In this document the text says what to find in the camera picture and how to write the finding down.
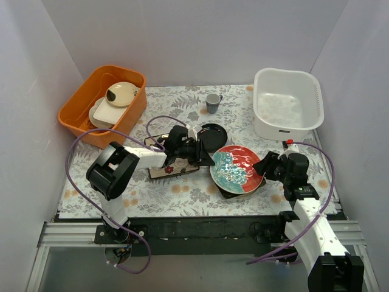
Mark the red and teal floral plate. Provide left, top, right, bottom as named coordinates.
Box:
left=210, top=145, right=263, bottom=194

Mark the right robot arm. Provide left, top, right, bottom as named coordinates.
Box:
left=253, top=151, right=364, bottom=291

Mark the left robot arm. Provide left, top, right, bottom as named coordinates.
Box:
left=86, top=125, right=215, bottom=243

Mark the white plastic bin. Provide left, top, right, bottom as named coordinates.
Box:
left=253, top=68, right=325, bottom=141

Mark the orange plastic bin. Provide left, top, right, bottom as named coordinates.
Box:
left=58, top=65, right=147, bottom=137

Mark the floral table mat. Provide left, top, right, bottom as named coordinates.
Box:
left=58, top=85, right=343, bottom=220

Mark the cream rectangular floral plate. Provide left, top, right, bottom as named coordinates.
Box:
left=144, top=133, right=201, bottom=180

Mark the black round plate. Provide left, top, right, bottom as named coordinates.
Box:
left=198, top=123, right=228, bottom=153

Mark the black square floral plate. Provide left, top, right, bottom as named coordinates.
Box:
left=217, top=178, right=266, bottom=199

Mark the grey ceramic cup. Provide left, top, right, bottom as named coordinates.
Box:
left=205, top=94, right=223, bottom=114

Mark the beige round plate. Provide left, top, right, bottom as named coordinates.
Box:
left=106, top=82, right=139, bottom=108

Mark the cream round plate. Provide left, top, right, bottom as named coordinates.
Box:
left=89, top=106, right=114, bottom=128

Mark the white square plate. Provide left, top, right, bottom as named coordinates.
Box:
left=92, top=97, right=127, bottom=125

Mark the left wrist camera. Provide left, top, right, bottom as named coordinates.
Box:
left=185, top=124, right=202, bottom=141

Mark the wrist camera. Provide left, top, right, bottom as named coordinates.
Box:
left=280, top=139, right=300, bottom=157
left=185, top=124, right=202, bottom=141

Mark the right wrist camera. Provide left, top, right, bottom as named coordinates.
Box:
left=280, top=139, right=300, bottom=157

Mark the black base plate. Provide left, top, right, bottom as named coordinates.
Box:
left=94, top=214, right=305, bottom=258

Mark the aluminium frame rail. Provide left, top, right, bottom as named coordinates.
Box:
left=38, top=223, right=99, bottom=248

